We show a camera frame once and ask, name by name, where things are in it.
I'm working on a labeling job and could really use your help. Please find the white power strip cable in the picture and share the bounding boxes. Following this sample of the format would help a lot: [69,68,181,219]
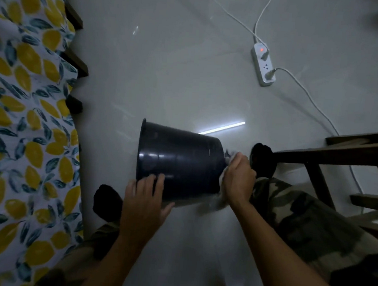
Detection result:
[198,0,272,51]

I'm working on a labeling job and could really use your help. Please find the white plugged cable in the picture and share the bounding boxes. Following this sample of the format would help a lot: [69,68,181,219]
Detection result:
[259,66,373,194]

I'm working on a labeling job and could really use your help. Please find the black plastic bucket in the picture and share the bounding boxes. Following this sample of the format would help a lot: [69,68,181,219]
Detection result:
[134,118,230,206]

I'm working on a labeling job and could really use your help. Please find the person's right forearm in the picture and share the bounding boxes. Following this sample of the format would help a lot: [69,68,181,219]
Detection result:
[224,200,358,286]

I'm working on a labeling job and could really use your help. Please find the dark wooden chair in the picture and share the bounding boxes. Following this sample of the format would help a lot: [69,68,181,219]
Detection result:
[267,124,378,236]

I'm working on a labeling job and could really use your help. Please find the person's right hand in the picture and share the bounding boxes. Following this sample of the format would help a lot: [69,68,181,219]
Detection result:
[221,151,258,210]

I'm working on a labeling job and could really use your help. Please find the person's left hand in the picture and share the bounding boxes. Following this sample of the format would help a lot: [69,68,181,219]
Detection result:
[119,171,177,247]

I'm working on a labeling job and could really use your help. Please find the black right sock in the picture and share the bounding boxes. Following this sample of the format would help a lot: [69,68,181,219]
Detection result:
[248,142,278,180]

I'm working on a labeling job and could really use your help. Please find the black sock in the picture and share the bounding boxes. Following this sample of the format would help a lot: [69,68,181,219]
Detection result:
[92,183,125,224]
[248,142,278,180]

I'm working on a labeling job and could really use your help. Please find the white cleaning cloth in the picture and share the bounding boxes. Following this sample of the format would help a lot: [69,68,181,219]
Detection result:
[204,148,240,215]

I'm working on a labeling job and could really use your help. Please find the person's left forearm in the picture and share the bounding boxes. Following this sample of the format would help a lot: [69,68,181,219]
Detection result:
[78,230,146,286]

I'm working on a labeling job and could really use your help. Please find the white power strip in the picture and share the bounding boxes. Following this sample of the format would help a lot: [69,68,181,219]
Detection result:
[249,42,279,88]

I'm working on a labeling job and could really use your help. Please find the dark wooden bed frame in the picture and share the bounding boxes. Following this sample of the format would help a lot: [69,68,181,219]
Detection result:
[57,0,94,116]

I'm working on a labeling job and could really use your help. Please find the white charger cable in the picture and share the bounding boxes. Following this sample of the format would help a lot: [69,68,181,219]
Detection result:
[253,0,275,45]

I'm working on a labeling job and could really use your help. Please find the black left sock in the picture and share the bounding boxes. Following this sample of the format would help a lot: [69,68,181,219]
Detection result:
[92,183,125,224]

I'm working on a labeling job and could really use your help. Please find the lemon print bed sheet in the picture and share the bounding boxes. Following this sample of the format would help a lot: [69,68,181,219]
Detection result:
[0,0,98,286]

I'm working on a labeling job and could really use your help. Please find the camouflage trousers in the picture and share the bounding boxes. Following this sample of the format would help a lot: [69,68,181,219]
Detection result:
[33,163,378,286]

